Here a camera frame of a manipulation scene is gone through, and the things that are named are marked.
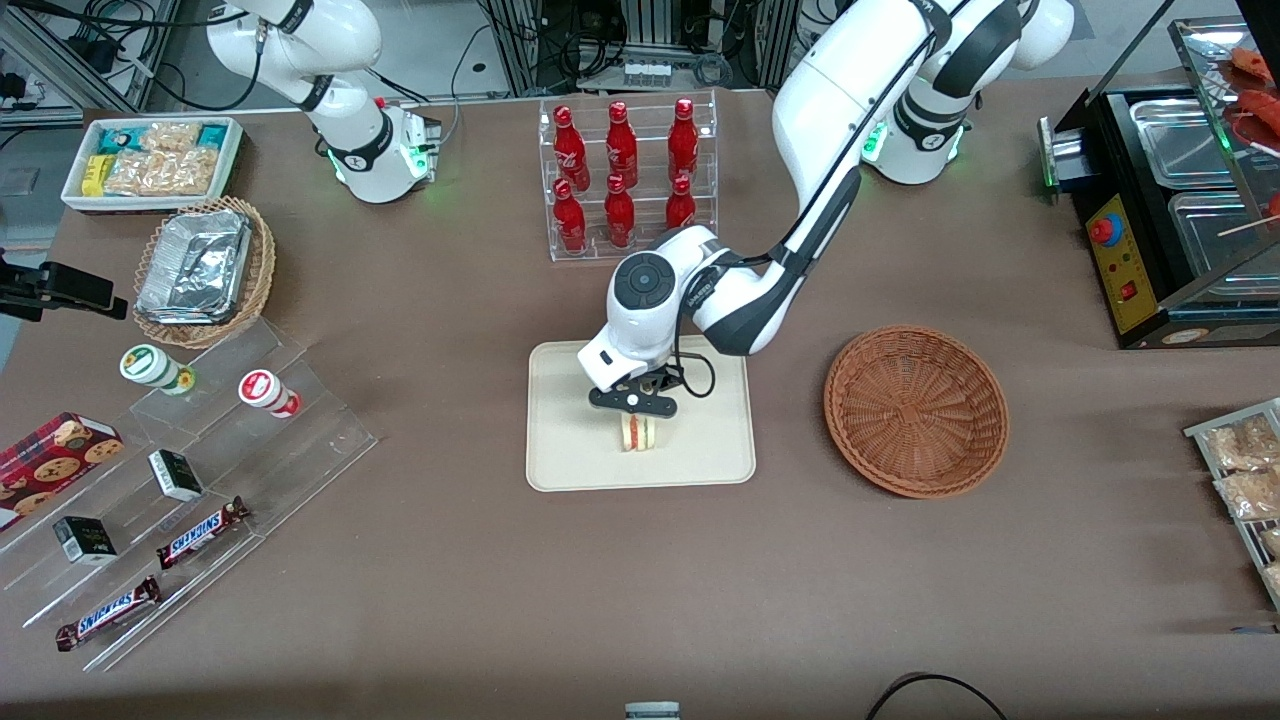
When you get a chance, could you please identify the green lid yoghurt cup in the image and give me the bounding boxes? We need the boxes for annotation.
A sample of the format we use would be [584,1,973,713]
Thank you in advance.
[119,344,196,395]

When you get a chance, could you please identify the stainless steel pan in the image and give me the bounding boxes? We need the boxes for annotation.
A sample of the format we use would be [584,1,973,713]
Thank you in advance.
[1168,190,1280,278]
[1130,98,1237,191]

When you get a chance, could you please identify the red lid yoghurt cup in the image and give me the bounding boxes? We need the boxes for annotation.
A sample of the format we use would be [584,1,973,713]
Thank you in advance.
[238,369,302,419]

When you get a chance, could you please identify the large clear cracker bag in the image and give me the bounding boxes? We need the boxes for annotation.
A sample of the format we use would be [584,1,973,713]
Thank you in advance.
[105,149,222,197]

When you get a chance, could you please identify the grey wire tray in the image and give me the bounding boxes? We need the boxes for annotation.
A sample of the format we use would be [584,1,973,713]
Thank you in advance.
[1184,398,1280,611]

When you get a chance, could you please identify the white rectangular bin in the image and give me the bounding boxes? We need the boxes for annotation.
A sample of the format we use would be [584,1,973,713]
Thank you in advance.
[61,117,245,215]

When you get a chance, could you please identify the red tartan cookie box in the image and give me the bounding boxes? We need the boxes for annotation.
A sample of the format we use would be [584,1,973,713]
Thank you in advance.
[0,412,125,531]

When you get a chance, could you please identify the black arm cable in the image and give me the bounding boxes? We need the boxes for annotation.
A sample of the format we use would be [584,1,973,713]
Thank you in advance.
[676,0,961,399]

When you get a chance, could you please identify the small black carton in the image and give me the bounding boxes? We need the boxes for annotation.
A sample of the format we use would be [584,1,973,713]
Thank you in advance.
[148,449,205,503]
[53,516,118,565]

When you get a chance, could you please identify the beige rectangular tray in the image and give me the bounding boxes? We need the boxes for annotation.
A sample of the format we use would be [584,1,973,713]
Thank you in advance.
[526,334,757,493]

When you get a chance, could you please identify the clear acrylic bottle rack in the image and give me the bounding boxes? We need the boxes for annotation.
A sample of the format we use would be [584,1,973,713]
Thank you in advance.
[538,90,719,263]

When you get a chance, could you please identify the clear acrylic stepped stand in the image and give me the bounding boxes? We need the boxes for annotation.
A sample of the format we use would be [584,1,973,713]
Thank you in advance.
[0,318,379,673]

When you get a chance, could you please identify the brown wicker basket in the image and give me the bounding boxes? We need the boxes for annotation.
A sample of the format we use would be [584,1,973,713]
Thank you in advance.
[824,325,1010,499]

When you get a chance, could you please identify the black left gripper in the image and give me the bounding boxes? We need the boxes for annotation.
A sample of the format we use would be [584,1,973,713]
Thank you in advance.
[588,380,679,433]

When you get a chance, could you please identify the light wicker basket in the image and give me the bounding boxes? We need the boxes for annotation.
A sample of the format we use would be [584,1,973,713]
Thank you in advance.
[132,196,277,350]

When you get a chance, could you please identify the black food warmer machine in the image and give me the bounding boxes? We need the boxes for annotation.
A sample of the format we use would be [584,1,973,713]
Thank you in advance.
[1037,15,1280,351]

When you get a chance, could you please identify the small clear cracker bag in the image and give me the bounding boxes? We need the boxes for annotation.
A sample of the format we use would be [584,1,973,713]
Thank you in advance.
[140,122,203,154]

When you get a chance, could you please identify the brown snickers bar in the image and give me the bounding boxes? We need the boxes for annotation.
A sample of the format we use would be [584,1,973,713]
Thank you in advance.
[156,497,251,571]
[55,576,162,653]

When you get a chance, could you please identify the black table cable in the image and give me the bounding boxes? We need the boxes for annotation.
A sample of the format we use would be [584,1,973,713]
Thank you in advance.
[865,673,1009,720]

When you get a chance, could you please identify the stacked aluminium foil containers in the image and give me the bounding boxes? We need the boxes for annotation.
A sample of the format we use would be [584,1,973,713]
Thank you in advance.
[136,209,253,326]

